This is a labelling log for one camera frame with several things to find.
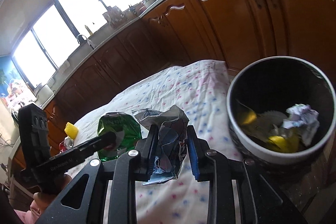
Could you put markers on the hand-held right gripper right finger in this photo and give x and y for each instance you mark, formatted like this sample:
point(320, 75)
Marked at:
point(193, 157)

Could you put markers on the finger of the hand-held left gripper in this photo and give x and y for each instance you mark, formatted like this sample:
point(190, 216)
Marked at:
point(99, 141)

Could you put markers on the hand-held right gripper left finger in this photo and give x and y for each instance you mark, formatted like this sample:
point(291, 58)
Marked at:
point(152, 151)

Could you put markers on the silver blue wrapper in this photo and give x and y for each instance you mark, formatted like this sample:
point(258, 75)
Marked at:
point(170, 150)

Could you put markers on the green snack bag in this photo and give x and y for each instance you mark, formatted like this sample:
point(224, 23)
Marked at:
point(118, 127)

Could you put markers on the white bin with black liner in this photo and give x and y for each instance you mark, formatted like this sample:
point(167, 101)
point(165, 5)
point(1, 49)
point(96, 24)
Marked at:
point(262, 82)

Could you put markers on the person's left hand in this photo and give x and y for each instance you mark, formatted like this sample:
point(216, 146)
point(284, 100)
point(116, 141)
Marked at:
point(39, 204)

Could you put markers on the red snack packet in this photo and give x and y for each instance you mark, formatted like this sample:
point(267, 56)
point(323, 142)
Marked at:
point(65, 145)

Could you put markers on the white dotted tablecloth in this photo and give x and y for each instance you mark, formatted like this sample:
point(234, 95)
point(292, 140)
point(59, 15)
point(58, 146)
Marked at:
point(183, 87)

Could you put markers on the wooden sink cabinet run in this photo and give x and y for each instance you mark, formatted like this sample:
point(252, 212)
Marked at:
point(105, 64)

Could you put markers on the metal sink faucet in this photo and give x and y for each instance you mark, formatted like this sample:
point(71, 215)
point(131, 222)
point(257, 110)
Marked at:
point(82, 38)

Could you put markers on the small bottle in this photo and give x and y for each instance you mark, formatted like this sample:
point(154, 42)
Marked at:
point(88, 30)

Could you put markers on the white kitchen countertop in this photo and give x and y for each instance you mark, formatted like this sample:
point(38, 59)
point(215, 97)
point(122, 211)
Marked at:
point(118, 29)

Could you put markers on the wooden cabinet door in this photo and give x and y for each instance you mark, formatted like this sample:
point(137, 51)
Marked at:
point(302, 16)
point(157, 37)
point(189, 29)
point(223, 24)

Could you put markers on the crumpled white paper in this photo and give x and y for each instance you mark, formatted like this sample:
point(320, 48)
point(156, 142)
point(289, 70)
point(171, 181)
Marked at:
point(302, 119)

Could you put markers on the kitchen window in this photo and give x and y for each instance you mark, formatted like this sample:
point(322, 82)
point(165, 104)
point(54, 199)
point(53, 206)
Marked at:
point(73, 19)

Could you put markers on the brown patterned bag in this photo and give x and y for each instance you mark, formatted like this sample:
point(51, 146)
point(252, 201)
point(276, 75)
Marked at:
point(113, 16)

